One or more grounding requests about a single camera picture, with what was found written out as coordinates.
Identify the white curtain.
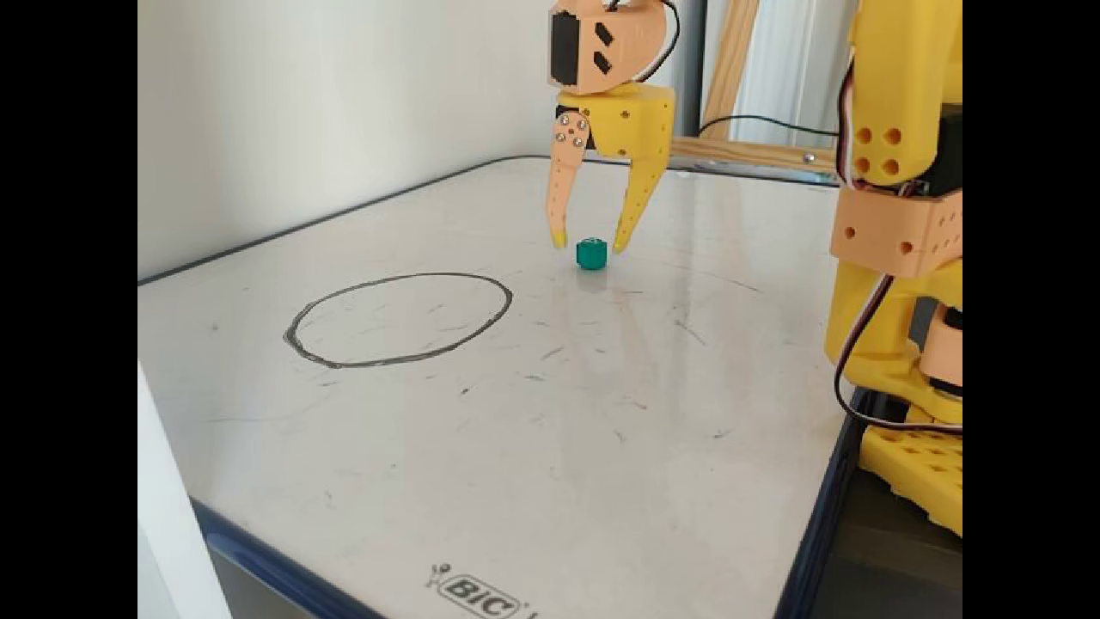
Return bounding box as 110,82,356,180
729,0,857,149

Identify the wooden frame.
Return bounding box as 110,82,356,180
669,0,840,175

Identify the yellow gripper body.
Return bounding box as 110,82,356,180
555,82,677,166

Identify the peach gripper finger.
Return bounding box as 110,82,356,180
546,111,592,251

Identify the thin black cable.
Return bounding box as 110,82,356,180
697,113,840,139

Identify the white upright panel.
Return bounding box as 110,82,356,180
137,359,235,619

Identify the white dry-erase board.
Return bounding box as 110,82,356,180
137,154,871,619

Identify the dark metal post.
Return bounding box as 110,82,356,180
673,0,711,138

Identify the gripper servo cable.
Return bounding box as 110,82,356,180
634,0,681,83

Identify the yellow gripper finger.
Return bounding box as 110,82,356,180
611,155,670,255

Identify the black drawn circle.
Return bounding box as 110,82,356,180
283,272,515,371

